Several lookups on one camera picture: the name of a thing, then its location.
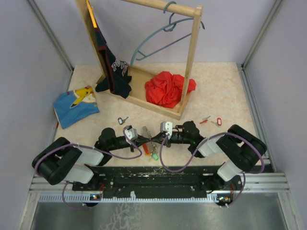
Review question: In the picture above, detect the teal plastic hanger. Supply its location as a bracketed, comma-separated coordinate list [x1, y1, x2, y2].
[130, 0, 205, 66]

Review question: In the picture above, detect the grey key organiser plate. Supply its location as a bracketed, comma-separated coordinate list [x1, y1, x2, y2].
[142, 126, 156, 151]

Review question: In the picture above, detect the key with red handle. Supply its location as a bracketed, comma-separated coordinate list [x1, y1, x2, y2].
[200, 116, 211, 124]

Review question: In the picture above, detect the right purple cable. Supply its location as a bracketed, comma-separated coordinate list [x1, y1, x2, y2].
[159, 132, 265, 208]

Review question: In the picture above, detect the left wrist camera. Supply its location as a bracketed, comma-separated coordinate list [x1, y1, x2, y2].
[123, 126, 138, 141]

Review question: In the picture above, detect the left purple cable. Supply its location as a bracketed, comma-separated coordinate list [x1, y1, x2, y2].
[33, 126, 142, 210]

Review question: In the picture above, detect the blue Pikachu shirt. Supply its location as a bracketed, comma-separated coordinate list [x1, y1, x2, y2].
[53, 85, 99, 129]

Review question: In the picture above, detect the grey slotted cable duct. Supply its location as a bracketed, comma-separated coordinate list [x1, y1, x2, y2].
[38, 193, 237, 204]

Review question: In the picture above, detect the key with grey tag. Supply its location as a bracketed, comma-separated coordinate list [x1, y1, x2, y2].
[118, 116, 129, 125]

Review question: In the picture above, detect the key with red tag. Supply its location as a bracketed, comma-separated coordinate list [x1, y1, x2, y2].
[142, 144, 151, 156]
[211, 117, 222, 127]

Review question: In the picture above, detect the key with green tag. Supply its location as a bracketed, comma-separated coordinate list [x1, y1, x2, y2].
[150, 150, 159, 161]

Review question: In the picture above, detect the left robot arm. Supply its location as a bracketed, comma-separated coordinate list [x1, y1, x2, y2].
[32, 126, 151, 190]

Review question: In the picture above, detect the purple cable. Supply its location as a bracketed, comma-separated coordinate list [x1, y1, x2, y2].
[159, 132, 265, 208]
[33, 126, 142, 210]

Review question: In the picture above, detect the navy blue shirt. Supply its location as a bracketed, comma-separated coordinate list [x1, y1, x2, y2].
[94, 28, 132, 99]

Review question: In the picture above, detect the wooden clothes rack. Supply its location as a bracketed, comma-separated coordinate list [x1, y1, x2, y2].
[75, 0, 203, 120]

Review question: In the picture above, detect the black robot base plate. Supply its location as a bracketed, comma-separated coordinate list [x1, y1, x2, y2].
[72, 166, 243, 199]

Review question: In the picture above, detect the red crumpled cloth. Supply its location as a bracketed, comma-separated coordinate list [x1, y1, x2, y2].
[144, 71, 185, 108]

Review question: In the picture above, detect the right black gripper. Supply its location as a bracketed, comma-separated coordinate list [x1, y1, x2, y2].
[151, 131, 192, 148]

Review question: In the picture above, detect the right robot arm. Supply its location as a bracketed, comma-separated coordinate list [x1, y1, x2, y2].
[151, 121, 267, 190]

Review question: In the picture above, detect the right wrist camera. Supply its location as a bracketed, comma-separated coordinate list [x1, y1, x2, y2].
[160, 121, 173, 134]

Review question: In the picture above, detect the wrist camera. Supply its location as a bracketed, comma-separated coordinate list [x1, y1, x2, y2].
[123, 126, 138, 141]
[160, 121, 173, 134]

